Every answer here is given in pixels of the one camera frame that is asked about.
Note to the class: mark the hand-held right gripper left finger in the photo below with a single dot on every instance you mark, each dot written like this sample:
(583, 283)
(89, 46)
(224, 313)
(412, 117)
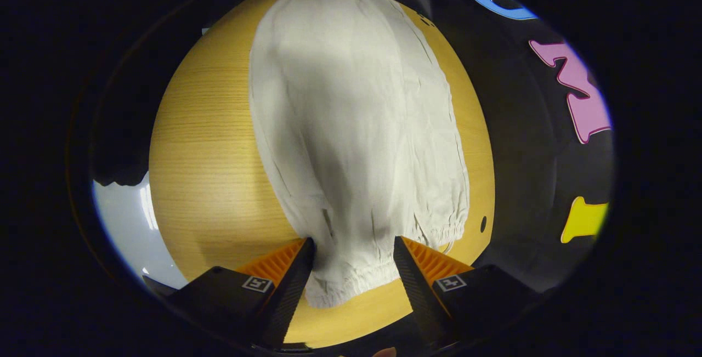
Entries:
(288, 291)

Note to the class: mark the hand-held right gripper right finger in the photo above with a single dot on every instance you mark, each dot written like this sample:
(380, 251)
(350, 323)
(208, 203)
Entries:
(415, 291)

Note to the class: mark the white jeans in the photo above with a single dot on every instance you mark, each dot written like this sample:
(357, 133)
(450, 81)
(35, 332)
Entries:
(356, 126)

